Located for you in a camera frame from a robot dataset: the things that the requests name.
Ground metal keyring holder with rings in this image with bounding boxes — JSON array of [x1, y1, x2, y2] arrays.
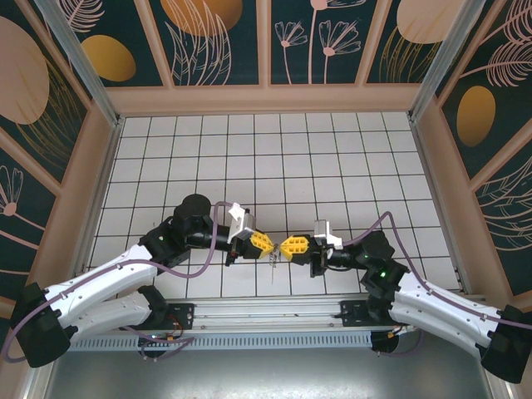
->
[[267, 244, 281, 287]]

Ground grey metal sheet panel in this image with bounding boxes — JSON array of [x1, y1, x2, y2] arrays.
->
[[22, 328, 515, 399]]

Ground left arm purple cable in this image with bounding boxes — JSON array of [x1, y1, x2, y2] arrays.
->
[[0, 200, 236, 362]]

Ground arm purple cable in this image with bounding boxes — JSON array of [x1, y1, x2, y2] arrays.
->
[[338, 210, 532, 358], [0, 200, 236, 362]]

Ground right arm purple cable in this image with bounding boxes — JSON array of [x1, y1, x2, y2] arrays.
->
[[338, 210, 532, 358]]

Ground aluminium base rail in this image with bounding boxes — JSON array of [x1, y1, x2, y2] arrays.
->
[[39, 293, 495, 333]]

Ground grey slotted cable duct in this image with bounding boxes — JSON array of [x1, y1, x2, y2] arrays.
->
[[68, 333, 373, 351]]

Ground aluminium side rail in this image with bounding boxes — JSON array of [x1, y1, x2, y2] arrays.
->
[[409, 117, 466, 294]]

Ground aluminium corner post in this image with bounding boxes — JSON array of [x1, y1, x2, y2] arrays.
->
[[408, 0, 485, 122], [33, 0, 122, 127]]

